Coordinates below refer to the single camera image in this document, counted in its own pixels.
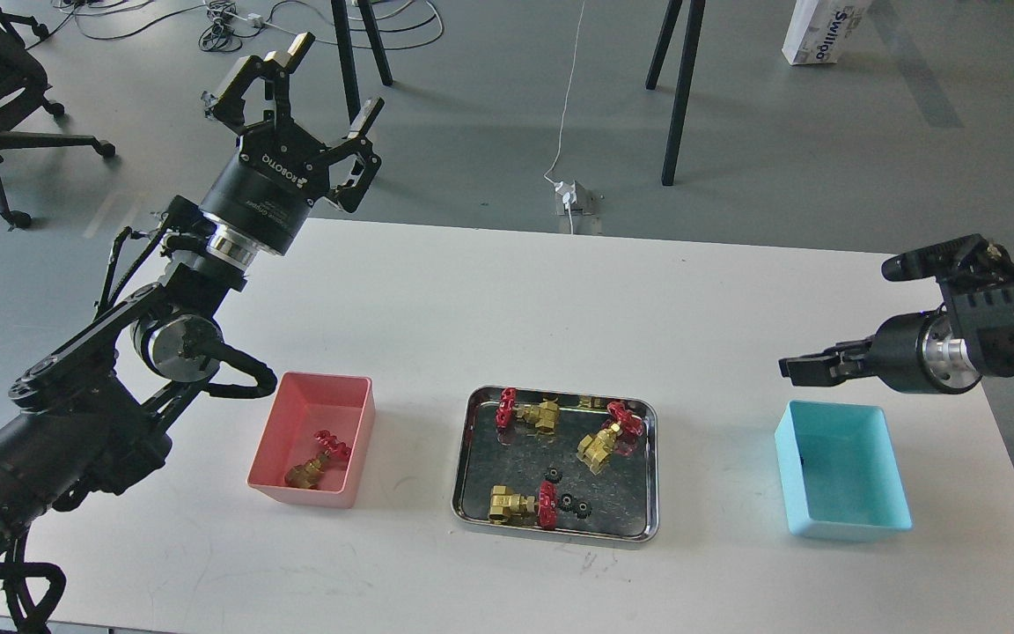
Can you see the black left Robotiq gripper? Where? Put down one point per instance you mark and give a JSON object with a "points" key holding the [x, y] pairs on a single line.
{"points": [[269, 189]]}

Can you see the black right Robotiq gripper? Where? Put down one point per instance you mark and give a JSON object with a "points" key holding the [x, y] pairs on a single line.
{"points": [[913, 353]]}

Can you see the brass valve red handle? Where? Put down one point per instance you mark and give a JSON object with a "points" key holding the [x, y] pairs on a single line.
{"points": [[507, 506], [308, 474], [542, 417], [618, 436]]}

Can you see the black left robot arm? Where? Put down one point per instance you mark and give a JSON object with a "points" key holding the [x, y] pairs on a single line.
{"points": [[94, 415]]}

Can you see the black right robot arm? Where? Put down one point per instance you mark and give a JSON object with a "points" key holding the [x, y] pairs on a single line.
{"points": [[976, 280]]}

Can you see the light blue plastic box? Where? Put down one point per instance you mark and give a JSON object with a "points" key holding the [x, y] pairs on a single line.
{"points": [[850, 488]]}

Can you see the pink plastic box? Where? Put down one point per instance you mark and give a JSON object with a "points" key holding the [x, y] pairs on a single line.
{"points": [[305, 403]]}

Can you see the white cardboard box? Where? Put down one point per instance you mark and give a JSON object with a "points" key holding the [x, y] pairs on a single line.
{"points": [[818, 30]]}

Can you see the black stand leg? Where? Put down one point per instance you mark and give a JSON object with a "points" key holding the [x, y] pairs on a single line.
{"points": [[688, 54], [344, 44]]}

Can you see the shiny metal tray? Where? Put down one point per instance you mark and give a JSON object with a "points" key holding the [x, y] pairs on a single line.
{"points": [[624, 497]]}

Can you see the grey floor power socket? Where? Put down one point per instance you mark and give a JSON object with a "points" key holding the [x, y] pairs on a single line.
{"points": [[575, 198]]}

